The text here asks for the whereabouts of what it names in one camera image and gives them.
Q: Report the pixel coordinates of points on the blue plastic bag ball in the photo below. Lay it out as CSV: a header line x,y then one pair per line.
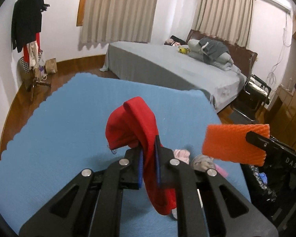
x,y
263,178

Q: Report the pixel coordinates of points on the yellow plush toy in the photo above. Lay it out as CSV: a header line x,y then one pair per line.
x,y
184,49

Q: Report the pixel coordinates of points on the wooden coat rack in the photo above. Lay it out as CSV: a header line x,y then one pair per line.
x,y
37,70

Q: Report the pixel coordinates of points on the blue table cloth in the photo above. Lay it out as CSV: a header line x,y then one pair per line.
x,y
66,134

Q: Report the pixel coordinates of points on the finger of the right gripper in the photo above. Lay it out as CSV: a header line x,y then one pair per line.
x,y
266,144

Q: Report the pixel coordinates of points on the beige curtain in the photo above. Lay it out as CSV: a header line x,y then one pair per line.
x,y
229,20
118,20

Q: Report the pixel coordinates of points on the left beige curtain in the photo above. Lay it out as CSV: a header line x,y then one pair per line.
x,y
118,20

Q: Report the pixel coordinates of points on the black trash bin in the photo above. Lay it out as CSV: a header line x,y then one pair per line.
x,y
273,193

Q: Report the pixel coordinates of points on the crumpled grey pink tissue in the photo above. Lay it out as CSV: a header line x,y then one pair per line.
x,y
200,163

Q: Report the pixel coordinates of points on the wooden side desk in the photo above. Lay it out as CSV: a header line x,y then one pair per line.
x,y
283,119

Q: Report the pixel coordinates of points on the wooden headboard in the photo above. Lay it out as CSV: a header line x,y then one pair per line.
x,y
243,58

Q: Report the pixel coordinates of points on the brown paper bag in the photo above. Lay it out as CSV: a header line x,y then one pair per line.
x,y
51,66

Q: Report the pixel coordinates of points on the orange foam net sleeve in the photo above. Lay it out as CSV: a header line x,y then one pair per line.
x,y
227,142

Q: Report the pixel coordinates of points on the grey pillows pile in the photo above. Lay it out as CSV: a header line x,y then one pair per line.
x,y
212,52

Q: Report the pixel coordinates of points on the right beige curtain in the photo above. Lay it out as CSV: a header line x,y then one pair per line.
x,y
229,20

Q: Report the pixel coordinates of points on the bed with grey sheet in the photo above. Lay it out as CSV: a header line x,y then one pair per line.
x,y
165,66

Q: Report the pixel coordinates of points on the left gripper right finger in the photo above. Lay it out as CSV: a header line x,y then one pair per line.
x,y
207,204

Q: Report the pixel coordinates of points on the black coat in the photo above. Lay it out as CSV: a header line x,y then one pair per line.
x,y
26,22

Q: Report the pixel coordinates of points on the black chair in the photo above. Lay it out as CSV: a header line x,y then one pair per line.
x,y
247,107

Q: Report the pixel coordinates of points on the red cloth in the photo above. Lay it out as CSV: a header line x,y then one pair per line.
x,y
134,123

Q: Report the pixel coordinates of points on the red garment on rack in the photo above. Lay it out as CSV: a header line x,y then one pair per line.
x,y
28,48

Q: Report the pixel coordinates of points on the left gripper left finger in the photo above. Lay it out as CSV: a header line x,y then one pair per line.
x,y
90,204

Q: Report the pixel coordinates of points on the pink face mask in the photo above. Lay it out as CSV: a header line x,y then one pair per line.
x,y
221,171

